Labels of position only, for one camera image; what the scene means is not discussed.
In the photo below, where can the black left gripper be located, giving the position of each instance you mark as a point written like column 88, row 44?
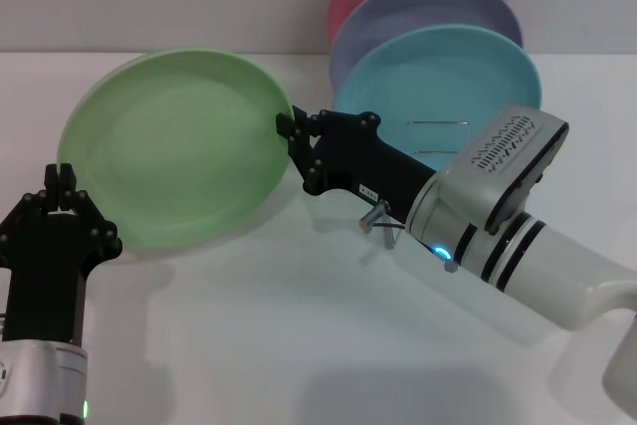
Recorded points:
column 45, row 276

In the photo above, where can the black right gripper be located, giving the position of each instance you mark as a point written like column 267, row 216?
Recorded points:
column 358, row 161

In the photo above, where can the green plate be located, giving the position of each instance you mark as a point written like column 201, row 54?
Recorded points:
column 174, row 146

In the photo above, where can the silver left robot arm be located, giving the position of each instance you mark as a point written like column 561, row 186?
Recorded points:
column 45, row 380

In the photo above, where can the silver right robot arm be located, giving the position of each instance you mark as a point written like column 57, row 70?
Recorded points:
column 547, row 266

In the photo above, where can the blue plate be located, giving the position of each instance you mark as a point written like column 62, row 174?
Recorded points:
column 438, row 76

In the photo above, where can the purple plate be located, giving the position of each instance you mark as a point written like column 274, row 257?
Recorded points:
column 423, row 7

